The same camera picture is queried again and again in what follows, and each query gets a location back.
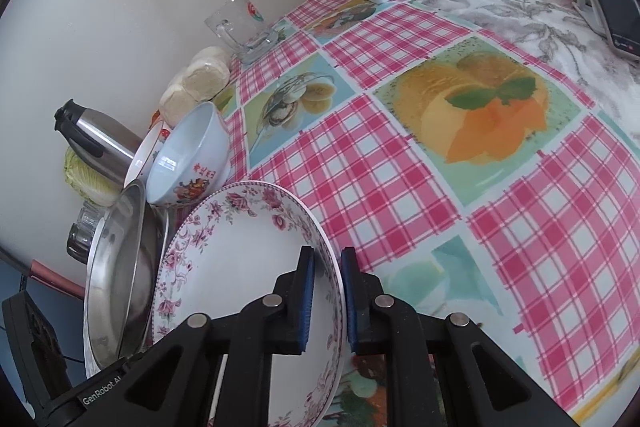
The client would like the stainless steel thermos jug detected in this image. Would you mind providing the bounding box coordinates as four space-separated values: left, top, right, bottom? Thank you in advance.
54 98 146 188

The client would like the white red-rimmed bowl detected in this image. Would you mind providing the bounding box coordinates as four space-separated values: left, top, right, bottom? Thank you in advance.
124 119 173 188

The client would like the round metal basin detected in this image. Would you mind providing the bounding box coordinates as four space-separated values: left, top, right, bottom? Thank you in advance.
82 179 171 370

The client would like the white phone stand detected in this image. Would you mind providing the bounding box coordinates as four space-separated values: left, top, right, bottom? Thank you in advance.
572 0 613 35

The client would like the grey floral tablecloth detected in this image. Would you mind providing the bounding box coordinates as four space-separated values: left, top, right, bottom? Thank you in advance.
390 0 640 118

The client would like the glass teapot with brown handle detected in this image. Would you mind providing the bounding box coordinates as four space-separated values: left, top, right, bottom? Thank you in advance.
66 222 98 264

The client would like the bag of steamed buns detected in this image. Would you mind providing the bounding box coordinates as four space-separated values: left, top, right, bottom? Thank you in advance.
159 46 232 128

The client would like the white bowl with red print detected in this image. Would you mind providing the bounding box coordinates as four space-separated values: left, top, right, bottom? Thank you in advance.
146 101 232 208

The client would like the pink floral plate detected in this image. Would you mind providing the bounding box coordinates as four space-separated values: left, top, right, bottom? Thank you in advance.
151 181 347 427

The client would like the clear glass pitcher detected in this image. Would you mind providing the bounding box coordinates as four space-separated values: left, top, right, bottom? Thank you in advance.
204 0 280 65

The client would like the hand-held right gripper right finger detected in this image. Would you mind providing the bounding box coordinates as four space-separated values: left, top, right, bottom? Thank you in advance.
341 247 576 427

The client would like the napa cabbage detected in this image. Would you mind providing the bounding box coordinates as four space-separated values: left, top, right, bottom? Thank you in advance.
63 146 123 206

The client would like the clear glass cup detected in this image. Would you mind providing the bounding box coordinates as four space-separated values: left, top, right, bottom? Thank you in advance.
79 202 108 230

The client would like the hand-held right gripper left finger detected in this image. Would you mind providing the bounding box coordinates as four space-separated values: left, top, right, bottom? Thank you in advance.
117 246 317 427

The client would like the pink checkered tablecloth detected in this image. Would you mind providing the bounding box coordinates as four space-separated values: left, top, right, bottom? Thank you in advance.
215 0 640 427

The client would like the pink pipe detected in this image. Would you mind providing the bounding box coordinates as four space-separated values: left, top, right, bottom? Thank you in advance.
30 259 86 298

